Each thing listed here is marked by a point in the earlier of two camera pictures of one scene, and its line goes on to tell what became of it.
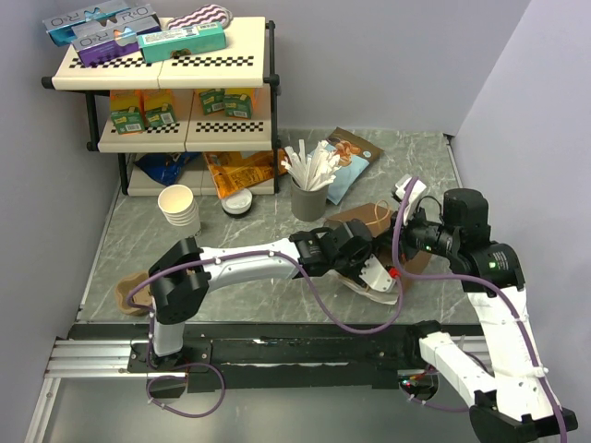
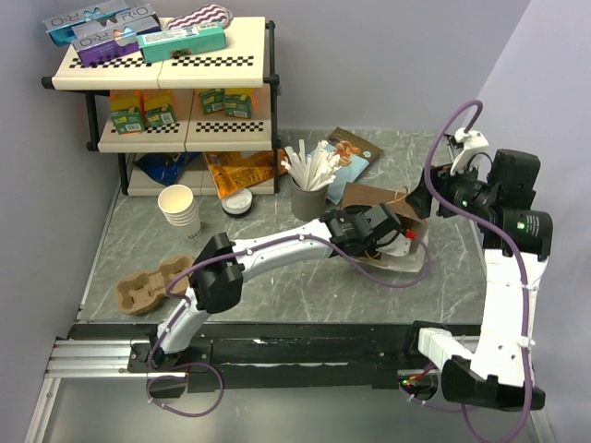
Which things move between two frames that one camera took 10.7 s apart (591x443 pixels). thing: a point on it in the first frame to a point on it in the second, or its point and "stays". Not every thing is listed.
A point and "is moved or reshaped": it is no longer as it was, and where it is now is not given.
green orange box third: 212,101 stays
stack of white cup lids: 238,202 stays
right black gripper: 406,250 to 445,180
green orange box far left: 127,111 stays
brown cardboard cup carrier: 142,296 stays
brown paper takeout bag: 378,219 is moved or reshaped
